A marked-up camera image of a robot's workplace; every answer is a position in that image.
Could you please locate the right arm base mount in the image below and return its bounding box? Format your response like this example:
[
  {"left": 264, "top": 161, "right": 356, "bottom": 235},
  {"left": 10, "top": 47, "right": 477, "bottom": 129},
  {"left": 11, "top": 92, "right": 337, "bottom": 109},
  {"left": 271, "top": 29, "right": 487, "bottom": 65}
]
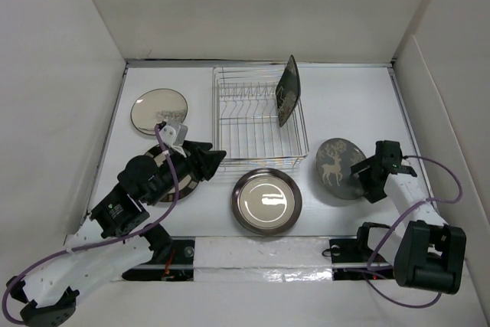
[{"left": 322, "top": 238, "right": 394, "bottom": 281}]

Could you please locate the dark floral rectangular plate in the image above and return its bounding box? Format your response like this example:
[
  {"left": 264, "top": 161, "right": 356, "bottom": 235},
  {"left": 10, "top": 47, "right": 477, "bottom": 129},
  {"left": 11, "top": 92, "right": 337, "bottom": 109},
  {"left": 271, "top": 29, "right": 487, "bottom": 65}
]
[{"left": 275, "top": 54, "right": 301, "bottom": 127}]

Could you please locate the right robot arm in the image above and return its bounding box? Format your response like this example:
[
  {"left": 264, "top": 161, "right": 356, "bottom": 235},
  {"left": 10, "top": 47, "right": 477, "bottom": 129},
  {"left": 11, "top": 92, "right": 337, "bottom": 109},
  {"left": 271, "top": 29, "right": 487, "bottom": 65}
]
[{"left": 351, "top": 140, "right": 466, "bottom": 295}]

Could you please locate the grey deer round plate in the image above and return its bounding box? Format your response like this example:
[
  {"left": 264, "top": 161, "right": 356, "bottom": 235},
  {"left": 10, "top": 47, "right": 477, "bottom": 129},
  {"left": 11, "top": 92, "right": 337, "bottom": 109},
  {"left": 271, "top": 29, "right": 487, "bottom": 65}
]
[{"left": 315, "top": 138, "right": 366, "bottom": 201}]

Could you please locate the cream plate checkered rim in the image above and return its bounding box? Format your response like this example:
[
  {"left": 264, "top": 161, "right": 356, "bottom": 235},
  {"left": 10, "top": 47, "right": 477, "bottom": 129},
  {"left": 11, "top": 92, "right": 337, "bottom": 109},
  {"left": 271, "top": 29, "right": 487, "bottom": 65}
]
[{"left": 145, "top": 145, "right": 198, "bottom": 204}]

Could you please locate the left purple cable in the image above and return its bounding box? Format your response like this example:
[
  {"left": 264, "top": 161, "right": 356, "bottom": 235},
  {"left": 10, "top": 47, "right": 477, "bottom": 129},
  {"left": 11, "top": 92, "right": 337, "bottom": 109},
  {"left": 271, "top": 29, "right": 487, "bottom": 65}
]
[{"left": 2, "top": 123, "right": 181, "bottom": 323}]

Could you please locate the wire dish rack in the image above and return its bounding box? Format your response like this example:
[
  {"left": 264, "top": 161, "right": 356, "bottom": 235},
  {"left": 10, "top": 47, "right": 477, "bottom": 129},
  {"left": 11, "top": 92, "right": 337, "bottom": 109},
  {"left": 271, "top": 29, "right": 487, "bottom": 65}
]
[{"left": 212, "top": 64, "right": 309, "bottom": 172}]

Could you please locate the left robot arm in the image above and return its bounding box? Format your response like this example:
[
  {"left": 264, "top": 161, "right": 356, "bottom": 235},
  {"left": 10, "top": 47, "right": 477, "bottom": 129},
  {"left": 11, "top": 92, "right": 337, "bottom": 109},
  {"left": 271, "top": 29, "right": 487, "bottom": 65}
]
[{"left": 2, "top": 141, "right": 227, "bottom": 326}]

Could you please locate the metal rimmed round plate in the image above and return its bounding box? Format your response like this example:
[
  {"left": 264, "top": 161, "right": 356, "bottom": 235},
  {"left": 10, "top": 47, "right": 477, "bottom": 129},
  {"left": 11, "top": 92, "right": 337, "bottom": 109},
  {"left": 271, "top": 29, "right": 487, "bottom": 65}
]
[{"left": 230, "top": 168, "right": 302, "bottom": 237}]

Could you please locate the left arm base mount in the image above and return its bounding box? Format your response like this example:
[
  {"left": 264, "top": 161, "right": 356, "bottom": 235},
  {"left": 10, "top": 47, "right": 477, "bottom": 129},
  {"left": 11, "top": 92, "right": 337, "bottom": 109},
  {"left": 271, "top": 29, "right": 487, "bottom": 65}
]
[{"left": 122, "top": 237, "right": 195, "bottom": 282}]

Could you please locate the cream plate with tree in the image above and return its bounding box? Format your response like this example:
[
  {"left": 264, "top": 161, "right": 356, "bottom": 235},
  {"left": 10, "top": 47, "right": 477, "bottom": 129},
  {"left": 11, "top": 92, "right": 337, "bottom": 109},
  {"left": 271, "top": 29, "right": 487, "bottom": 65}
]
[{"left": 130, "top": 88, "right": 188, "bottom": 136}]

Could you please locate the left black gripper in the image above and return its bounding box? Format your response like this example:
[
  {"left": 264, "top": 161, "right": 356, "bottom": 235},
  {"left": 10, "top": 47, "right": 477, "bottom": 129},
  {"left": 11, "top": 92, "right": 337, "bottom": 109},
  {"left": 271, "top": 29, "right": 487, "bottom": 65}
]
[{"left": 148, "top": 139, "right": 226, "bottom": 205}]

